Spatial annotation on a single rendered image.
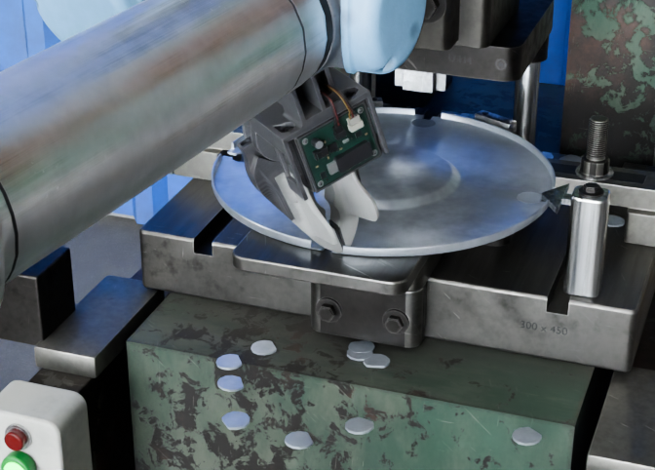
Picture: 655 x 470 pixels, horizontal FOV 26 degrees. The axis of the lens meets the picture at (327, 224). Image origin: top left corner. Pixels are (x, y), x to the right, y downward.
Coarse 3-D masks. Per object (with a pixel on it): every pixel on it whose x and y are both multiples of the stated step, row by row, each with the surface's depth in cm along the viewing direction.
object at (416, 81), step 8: (400, 72) 128; (408, 72) 127; (416, 72) 126; (424, 72) 126; (400, 80) 128; (408, 80) 127; (416, 80) 127; (424, 80) 126; (432, 80) 126; (440, 80) 127; (448, 80) 128; (408, 88) 127; (416, 88) 127; (424, 88) 127; (432, 88) 127; (440, 88) 127
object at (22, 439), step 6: (12, 426) 116; (18, 426) 116; (6, 432) 116; (12, 432) 115; (18, 432) 115; (24, 432) 116; (6, 438) 116; (12, 438) 115; (18, 438) 115; (24, 438) 116; (30, 438) 116; (6, 444) 116; (12, 444) 116; (18, 444) 115; (24, 444) 116; (30, 444) 116
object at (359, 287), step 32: (256, 256) 108; (288, 256) 108; (320, 256) 108; (352, 256) 108; (384, 256) 108; (416, 256) 108; (320, 288) 121; (352, 288) 105; (384, 288) 104; (416, 288) 118; (320, 320) 122; (352, 320) 121; (384, 320) 120; (416, 320) 120
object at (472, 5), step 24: (432, 0) 112; (456, 0) 115; (480, 0) 115; (504, 0) 121; (432, 24) 114; (456, 24) 116; (480, 24) 116; (504, 24) 122; (432, 48) 115; (480, 48) 117
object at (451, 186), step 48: (432, 144) 127; (480, 144) 127; (528, 144) 125; (240, 192) 118; (384, 192) 116; (432, 192) 116; (480, 192) 118; (288, 240) 109; (384, 240) 110; (432, 240) 110; (480, 240) 109
